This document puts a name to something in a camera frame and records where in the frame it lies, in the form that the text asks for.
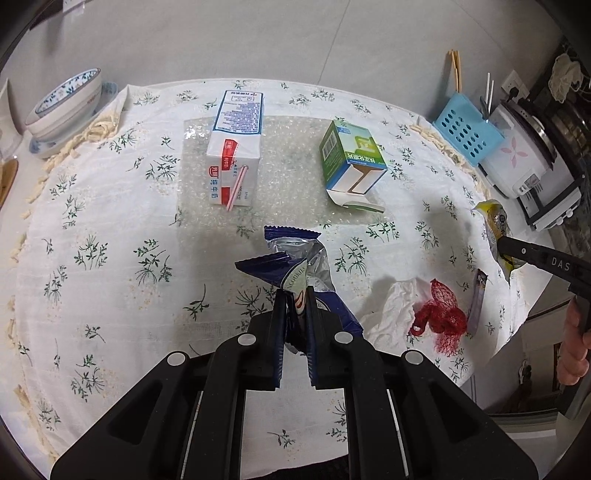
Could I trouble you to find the white tissue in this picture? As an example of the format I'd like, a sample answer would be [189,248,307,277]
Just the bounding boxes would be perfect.
[361,278,431,349]

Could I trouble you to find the blue silver snack wrapper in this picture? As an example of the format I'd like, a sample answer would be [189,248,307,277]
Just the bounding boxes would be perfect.
[235,226,363,337]

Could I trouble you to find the yellow snack wrapper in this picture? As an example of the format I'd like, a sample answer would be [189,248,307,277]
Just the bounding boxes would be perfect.
[473,199,524,282]

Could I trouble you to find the purple stick sachet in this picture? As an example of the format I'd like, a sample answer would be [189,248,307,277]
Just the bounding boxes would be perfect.
[467,269,488,337]

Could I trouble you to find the red mesh net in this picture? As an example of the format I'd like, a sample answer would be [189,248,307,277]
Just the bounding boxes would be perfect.
[409,279,468,357]

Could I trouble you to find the clear bubble wrap sheet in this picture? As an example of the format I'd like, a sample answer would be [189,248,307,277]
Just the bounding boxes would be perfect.
[177,116,387,231]

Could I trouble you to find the green white medicine box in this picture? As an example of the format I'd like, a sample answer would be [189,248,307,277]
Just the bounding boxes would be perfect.
[320,120,388,214]

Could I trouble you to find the white blue milk carton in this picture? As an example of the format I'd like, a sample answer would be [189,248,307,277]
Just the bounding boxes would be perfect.
[206,90,264,211]

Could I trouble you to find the person's right hand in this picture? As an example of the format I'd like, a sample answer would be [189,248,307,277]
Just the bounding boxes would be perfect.
[557,299,590,386]

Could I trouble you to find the white rice cooker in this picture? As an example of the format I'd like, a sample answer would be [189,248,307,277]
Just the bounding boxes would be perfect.
[479,100,583,231]

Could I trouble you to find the white floral tablecloth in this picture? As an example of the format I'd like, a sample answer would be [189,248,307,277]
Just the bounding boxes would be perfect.
[12,80,527,460]

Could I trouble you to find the blue plastic utensil holder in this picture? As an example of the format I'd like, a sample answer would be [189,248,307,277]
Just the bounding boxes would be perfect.
[433,93,505,167]

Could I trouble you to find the wooden chopsticks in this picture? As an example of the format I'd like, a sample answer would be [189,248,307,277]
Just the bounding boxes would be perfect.
[448,49,463,93]

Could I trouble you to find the blue patterned porcelain bowl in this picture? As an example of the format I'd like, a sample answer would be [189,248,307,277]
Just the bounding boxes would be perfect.
[25,68,102,141]

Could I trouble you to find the white wall socket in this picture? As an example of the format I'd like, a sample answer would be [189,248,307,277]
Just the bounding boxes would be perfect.
[501,70,530,101]

